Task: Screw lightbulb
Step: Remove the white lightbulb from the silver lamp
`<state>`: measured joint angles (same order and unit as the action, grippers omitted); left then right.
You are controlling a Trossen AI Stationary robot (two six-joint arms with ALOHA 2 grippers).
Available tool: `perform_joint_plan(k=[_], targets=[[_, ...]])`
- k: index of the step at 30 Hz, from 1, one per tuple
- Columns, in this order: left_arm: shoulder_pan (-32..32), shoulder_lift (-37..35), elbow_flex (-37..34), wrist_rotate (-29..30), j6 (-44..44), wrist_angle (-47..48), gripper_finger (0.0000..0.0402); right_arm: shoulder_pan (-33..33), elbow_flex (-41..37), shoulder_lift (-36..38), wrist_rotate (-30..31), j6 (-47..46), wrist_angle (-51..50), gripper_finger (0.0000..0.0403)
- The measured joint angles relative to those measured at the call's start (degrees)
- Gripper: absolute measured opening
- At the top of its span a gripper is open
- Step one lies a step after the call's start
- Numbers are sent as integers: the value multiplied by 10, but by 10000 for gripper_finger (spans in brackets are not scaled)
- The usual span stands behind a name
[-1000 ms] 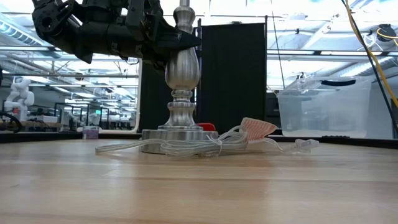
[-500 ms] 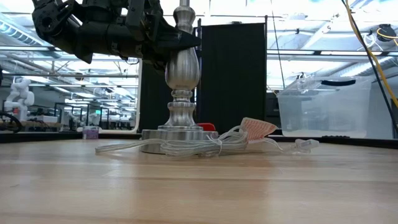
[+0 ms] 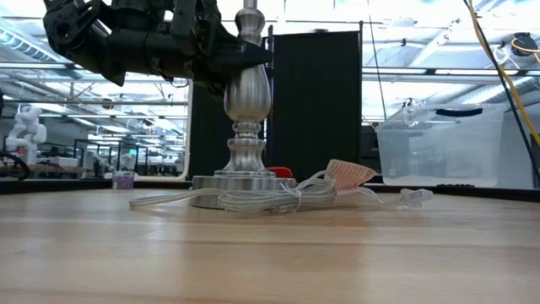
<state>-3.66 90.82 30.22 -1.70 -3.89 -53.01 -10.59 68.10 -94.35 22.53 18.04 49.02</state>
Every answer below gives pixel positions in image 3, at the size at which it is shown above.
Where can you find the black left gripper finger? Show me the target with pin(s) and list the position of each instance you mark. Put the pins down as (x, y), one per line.
(240, 54)

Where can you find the silver table lamp base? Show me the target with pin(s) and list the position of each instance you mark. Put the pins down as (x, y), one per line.
(246, 97)

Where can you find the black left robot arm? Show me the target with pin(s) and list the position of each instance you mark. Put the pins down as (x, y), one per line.
(126, 46)

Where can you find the black partition panel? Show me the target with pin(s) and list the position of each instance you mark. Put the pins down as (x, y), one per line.
(206, 139)
(316, 105)

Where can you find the red stapler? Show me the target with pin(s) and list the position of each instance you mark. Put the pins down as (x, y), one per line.
(283, 172)

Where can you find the clear plastic storage bin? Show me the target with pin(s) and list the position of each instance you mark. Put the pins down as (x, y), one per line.
(443, 148)

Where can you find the black aluminium table frame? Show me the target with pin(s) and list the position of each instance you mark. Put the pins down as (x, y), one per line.
(63, 184)

